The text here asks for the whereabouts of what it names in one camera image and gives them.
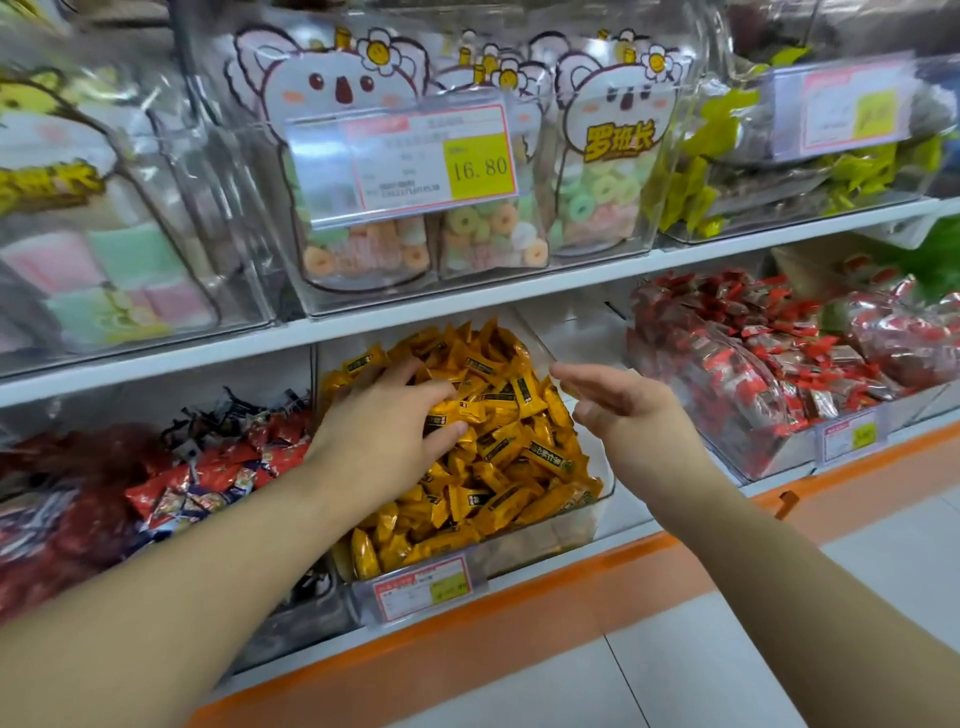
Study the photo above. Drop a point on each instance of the person's left hand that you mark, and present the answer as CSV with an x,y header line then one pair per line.
x,y
371,435

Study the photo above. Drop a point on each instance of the person's right hand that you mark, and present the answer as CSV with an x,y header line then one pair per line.
x,y
645,435

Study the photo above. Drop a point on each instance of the person's left thumb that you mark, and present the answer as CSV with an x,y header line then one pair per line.
x,y
444,439

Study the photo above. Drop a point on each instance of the person's right thumb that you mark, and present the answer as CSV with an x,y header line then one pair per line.
x,y
589,418

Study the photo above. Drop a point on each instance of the person's left little finger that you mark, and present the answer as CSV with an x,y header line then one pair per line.
x,y
399,369

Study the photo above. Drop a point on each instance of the person's left forearm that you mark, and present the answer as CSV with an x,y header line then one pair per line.
x,y
172,592

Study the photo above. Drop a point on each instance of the person's right forearm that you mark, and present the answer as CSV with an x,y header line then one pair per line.
x,y
810,600

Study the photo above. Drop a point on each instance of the pile of yellow candy packets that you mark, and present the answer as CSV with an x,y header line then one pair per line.
x,y
510,450

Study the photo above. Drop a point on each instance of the clear plastic candy bin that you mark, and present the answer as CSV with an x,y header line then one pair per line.
x,y
240,300
750,37
585,517
780,450
315,622
247,225
941,401

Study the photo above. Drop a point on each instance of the white shelf board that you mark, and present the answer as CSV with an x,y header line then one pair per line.
x,y
577,550
480,296

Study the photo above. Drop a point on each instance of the pile of red candy packets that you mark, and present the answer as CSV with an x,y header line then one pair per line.
x,y
742,352

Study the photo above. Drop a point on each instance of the pile of black wrapped candies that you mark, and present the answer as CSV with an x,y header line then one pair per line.
x,y
225,416

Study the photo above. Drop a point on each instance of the large red and yellow price tag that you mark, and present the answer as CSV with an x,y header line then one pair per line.
x,y
405,161

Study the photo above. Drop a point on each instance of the orange shelf base strip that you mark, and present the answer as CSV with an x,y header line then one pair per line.
x,y
525,637

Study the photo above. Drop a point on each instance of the pile of yellow-green candy packets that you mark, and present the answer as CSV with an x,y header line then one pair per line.
x,y
705,187

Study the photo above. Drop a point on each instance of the koala bag of pastel marshmallows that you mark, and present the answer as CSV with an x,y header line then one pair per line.
x,y
90,270

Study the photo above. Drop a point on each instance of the pile of clear red-print candies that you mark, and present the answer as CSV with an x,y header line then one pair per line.
x,y
911,337

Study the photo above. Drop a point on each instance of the pile of red snack packets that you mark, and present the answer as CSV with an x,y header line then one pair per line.
x,y
67,525

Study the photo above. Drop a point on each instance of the green packets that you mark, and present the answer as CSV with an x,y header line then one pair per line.
x,y
934,259

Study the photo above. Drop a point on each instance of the small orange shelf bracket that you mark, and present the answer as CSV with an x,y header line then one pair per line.
x,y
787,505

